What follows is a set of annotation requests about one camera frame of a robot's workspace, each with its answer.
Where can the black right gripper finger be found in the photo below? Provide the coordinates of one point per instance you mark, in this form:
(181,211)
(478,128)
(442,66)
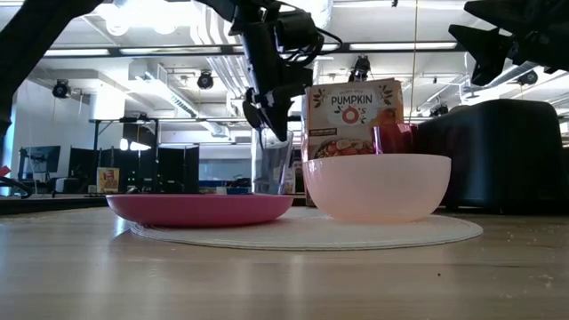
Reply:
(489,51)
(502,11)

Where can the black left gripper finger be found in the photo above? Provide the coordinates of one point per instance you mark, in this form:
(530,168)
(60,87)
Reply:
(254,109)
(279,117)

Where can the clear drinking glass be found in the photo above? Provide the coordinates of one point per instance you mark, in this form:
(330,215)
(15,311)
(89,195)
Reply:
(271,169)

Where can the pumpkin cereal box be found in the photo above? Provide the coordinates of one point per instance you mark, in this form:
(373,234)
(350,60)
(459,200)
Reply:
(351,133)

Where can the pink plastic plate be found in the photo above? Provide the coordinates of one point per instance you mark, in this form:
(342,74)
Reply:
(200,211)

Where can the red faceted plastic cup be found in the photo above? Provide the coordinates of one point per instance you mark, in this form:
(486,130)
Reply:
(395,140)

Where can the white round woven placemat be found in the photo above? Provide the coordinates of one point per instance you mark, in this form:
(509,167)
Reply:
(311,235)

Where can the pale pink bowl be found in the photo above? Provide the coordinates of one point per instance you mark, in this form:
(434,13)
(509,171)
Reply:
(378,191)

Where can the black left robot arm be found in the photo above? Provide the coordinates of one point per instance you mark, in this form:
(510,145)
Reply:
(35,35)

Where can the black ceiling spotlight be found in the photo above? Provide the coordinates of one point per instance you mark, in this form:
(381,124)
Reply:
(361,66)
(438,109)
(61,89)
(205,80)
(528,77)

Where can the black partition panels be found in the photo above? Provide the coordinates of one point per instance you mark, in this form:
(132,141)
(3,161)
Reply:
(178,169)

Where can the black toaster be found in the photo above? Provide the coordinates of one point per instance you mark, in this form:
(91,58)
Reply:
(498,155)

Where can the black overhead rig beam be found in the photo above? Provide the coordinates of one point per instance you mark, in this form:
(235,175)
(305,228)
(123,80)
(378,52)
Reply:
(115,51)

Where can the small yellow box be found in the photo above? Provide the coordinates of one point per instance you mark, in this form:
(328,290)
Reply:
(108,180)

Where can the dark computer monitor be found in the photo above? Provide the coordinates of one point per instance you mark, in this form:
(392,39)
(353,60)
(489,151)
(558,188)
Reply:
(42,159)

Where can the red bar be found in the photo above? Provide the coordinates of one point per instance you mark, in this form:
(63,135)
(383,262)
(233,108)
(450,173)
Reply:
(4,171)

